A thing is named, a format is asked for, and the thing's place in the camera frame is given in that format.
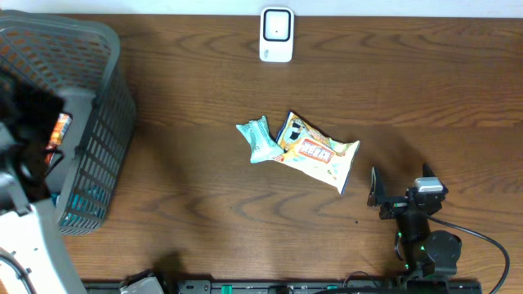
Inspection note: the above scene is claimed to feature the grey plastic shopping basket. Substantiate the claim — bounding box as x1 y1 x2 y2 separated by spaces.
1 11 137 235

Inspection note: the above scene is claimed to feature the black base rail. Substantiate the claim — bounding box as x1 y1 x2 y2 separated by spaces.
83 270 482 294

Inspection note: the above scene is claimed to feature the white barcode scanner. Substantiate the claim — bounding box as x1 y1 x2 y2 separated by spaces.
259 7 295 63

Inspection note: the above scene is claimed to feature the orange tissue pack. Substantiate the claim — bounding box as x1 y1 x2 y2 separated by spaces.
46 114 73 150

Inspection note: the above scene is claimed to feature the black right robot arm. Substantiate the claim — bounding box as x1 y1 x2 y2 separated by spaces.
367 164 462 279

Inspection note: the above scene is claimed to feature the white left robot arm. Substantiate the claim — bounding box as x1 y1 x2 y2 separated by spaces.
1 72 86 294

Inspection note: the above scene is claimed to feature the yellow snack bag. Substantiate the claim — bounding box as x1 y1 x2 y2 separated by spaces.
275 112 360 194

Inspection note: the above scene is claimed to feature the light green wet wipes pack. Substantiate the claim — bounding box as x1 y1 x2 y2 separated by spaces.
236 116 284 163

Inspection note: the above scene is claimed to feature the blue mouthwash bottle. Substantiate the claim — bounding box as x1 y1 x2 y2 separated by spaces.
59 194 84 226

